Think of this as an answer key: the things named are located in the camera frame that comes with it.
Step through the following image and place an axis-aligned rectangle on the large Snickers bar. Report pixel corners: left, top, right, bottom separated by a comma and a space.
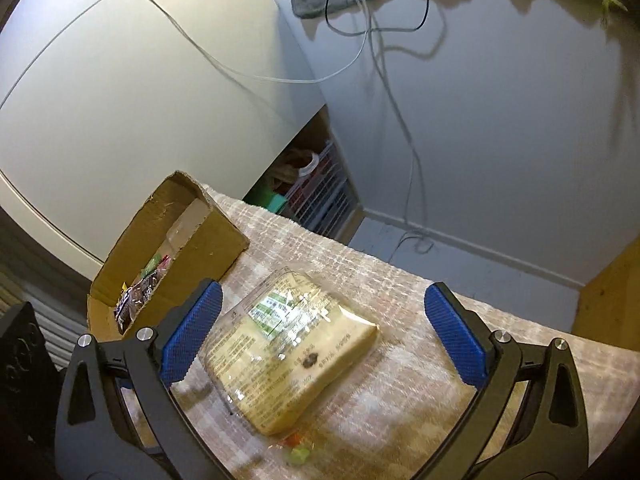
114, 282, 151, 334

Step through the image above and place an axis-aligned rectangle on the small green candy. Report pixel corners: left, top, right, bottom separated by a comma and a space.
284, 432, 314, 466

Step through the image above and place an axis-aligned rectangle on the cracker pack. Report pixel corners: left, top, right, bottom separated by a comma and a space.
201, 266, 380, 437

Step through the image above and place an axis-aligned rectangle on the green candy packet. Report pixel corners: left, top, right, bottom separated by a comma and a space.
140, 254, 163, 278

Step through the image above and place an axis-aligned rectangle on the brown cardboard box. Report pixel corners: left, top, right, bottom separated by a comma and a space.
87, 171, 250, 341

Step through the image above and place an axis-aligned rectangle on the white wire rack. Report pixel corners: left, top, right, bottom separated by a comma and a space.
281, 141, 358, 238

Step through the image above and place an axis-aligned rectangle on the white cable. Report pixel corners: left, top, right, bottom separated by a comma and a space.
127, 0, 436, 256

